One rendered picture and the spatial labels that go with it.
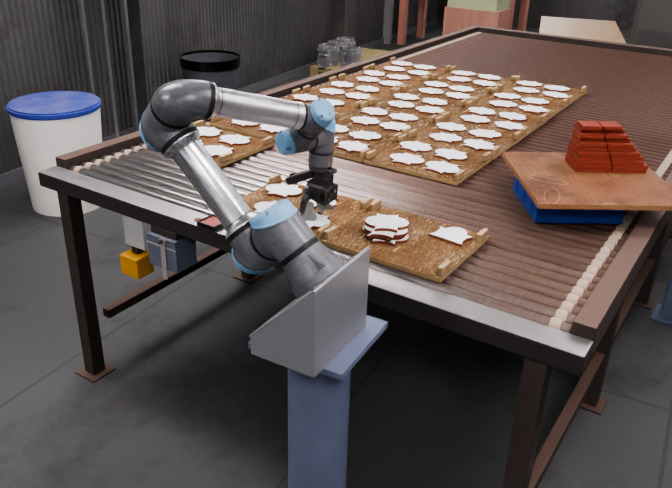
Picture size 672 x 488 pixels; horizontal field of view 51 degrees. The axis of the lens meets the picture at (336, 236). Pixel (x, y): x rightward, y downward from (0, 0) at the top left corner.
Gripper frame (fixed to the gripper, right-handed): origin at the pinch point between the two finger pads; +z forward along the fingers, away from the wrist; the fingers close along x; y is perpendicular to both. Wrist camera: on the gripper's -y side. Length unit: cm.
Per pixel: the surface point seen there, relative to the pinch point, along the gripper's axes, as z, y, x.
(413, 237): -1.4, 32.6, 9.4
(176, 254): 18.4, -39.4, -20.9
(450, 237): -3.2, 43.0, 13.9
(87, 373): 100, -97, -18
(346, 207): 0.6, 3.3, 17.1
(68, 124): 49, -234, 90
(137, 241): 22, -61, -18
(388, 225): -5.5, 26.1, 3.8
